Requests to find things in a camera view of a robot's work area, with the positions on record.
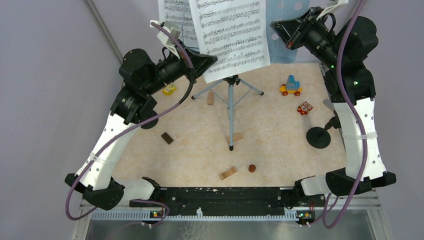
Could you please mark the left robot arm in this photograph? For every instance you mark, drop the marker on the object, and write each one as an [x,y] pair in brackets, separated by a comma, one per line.
[132,109]

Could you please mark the grey microphone on stand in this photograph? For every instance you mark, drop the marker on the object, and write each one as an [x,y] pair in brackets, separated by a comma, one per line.
[319,137]

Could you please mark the dark brown wooden block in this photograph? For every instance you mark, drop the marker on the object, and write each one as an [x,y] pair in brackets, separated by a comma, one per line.
[167,138]

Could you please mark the brown wooden cylinder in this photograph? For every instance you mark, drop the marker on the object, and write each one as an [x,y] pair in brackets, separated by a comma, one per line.
[251,168]

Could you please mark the wooden block near stand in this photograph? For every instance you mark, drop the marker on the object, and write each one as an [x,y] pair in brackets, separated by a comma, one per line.
[235,137]

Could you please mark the small wooden block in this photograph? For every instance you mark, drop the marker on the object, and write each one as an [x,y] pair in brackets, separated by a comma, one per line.
[210,98]

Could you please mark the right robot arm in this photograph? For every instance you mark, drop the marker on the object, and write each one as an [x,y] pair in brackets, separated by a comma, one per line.
[352,92]

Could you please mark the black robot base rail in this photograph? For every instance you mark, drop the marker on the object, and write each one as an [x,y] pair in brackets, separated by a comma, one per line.
[228,201]

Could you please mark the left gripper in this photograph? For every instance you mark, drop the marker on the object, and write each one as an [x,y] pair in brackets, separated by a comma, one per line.
[201,63]

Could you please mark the light blue music stand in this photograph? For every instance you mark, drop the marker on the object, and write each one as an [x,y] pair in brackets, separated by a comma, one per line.
[234,80]

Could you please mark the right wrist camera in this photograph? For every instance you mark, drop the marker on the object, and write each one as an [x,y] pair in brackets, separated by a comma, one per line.
[334,5]

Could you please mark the blue toy car blocks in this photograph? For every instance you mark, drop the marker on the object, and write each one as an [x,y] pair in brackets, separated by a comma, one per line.
[291,86]

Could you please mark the wooden arch block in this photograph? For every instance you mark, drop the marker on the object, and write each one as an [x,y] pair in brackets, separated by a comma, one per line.
[231,171]

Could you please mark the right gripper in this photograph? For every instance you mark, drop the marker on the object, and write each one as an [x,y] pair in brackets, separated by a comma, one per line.
[296,29]

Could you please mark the yellow owl toy block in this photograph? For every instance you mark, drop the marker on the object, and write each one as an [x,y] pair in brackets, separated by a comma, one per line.
[169,89]

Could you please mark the red owl toy block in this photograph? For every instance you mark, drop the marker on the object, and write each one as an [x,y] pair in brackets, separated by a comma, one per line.
[304,108]

